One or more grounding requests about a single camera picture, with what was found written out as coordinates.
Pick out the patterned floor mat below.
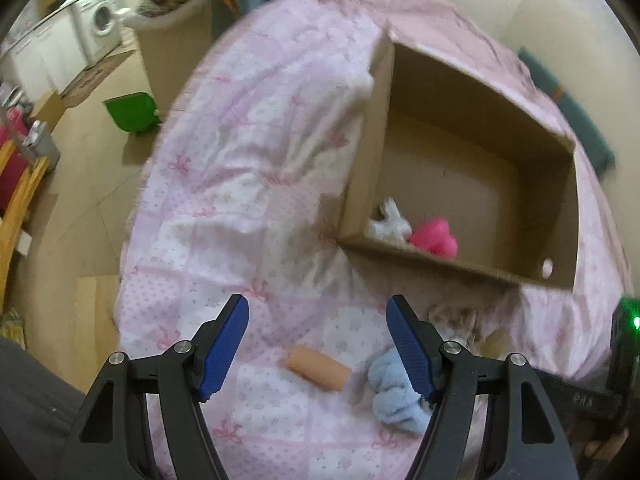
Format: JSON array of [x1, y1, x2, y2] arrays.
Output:
[[62, 50, 134, 108]]

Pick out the white rolled sock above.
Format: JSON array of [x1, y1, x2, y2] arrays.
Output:
[[367, 197, 412, 243]]

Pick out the beige foam cylinder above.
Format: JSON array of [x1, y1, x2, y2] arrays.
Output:
[[286, 344, 352, 391]]

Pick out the light blue plush toy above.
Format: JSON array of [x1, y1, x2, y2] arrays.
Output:
[[367, 347, 432, 434]]

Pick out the white washing machine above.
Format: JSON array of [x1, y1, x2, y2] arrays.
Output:
[[72, 0, 122, 66]]

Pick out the wooden chair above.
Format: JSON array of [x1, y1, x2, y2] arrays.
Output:
[[0, 157, 49, 310]]

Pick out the brown cardboard box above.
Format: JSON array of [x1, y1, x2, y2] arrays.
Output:
[[338, 36, 579, 290]]

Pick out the green plastic dustpan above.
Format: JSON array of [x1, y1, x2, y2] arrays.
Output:
[[103, 92, 160, 134]]

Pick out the white kitchen cabinets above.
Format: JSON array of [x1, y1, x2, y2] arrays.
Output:
[[1, 9, 88, 102]]

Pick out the pink patterned bed quilt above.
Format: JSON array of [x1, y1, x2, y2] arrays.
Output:
[[116, 0, 631, 479]]

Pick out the teal cushion with orange stripe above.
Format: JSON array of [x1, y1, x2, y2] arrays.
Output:
[[518, 48, 616, 179]]

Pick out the pink plush toy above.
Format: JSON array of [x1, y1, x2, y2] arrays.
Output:
[[409, 218, 458, 259]]

